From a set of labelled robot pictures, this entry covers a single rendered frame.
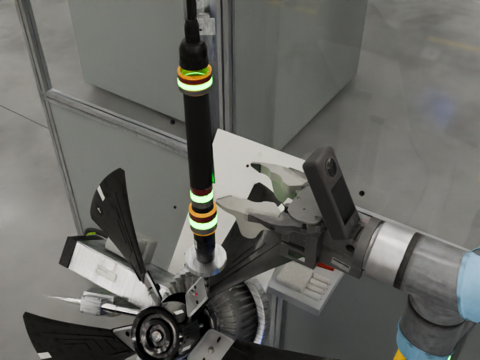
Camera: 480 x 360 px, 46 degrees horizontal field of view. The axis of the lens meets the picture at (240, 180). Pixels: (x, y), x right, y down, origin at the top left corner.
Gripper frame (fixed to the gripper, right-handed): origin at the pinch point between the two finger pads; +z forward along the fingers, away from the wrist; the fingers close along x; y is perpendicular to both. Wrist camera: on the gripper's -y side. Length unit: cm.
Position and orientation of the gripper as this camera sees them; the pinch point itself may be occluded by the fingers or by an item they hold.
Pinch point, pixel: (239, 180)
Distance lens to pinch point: 78.8
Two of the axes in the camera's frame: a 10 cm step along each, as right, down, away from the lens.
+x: 5.2, -5.6, 6.4
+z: -8.5, -3.4, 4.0
